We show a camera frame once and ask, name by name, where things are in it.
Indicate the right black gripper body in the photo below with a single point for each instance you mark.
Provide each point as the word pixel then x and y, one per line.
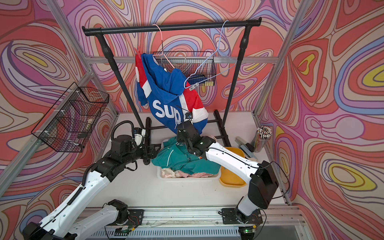
pixel 180 139

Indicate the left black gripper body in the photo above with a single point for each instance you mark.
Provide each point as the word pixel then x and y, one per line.
pixel 145 156

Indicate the green jacket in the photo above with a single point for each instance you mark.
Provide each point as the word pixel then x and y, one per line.
pixel 176 157

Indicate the pink printed jacket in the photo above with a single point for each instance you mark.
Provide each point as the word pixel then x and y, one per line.
pixel 171 174

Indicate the blue red white jacket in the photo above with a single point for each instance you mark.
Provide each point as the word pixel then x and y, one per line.
pixel 166 95

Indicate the light blue hanger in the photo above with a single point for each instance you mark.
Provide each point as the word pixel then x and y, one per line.
pixel 217 48

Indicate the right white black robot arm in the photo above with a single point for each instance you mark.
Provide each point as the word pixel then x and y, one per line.
pixel 260 177

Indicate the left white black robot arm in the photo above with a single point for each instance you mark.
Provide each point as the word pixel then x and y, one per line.
pixel 128 145

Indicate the pink hanger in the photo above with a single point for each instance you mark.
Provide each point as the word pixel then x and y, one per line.
pixel 162 45

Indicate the white grey clothespin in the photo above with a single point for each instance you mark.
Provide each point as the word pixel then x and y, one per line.
pixel 192 87

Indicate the white perforated plastic basket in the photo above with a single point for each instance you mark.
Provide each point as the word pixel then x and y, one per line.
pixel 159 176

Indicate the blue brush in basket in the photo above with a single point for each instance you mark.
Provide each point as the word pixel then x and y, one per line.
pixel 197 79

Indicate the yellow plastic tray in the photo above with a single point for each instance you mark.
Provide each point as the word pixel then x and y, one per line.
pixel 228 178

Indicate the grey stapler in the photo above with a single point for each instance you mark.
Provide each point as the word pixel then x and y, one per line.
pixel 246 147

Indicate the cup of coloured pencils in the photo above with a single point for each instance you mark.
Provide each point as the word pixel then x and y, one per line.
pixel 263 134

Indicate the red clothespin on blue jacket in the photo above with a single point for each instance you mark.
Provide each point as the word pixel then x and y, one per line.
pixel 138 52

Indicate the black clothes rack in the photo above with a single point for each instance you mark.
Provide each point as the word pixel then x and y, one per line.
pixel 108 54

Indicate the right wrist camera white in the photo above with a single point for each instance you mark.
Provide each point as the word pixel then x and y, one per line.
pixel 188 117

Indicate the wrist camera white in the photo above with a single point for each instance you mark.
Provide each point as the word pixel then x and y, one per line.
pixel 139 134
pixel 188 117

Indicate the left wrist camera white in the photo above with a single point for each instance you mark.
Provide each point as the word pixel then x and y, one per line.
pixel 139 134

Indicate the black wire basket back wall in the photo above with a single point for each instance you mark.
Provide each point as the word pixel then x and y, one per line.
pixel 187 62

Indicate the black wire basket wall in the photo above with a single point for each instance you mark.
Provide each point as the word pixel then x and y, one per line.
pixel 69 123
pixel 187 62

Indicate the black wire basket left wall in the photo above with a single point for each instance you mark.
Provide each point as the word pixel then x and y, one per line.
pixel 69 123

